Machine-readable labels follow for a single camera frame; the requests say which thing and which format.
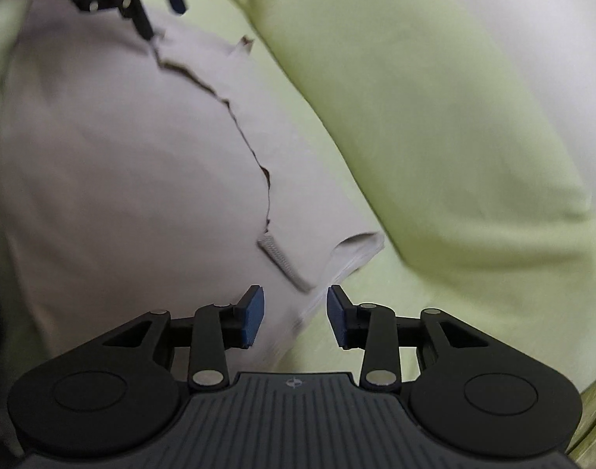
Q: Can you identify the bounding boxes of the beige pants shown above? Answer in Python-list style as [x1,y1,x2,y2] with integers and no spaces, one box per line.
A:
[0,0,387,377]

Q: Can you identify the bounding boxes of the green covered sofa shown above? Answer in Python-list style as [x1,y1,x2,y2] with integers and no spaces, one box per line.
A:
[0,0,596,469]

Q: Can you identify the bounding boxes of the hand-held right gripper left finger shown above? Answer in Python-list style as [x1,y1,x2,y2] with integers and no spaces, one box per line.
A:
[90,285,264,392]

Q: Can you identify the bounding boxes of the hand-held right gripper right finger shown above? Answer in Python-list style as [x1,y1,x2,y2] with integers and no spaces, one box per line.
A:
[327,285,504,392]

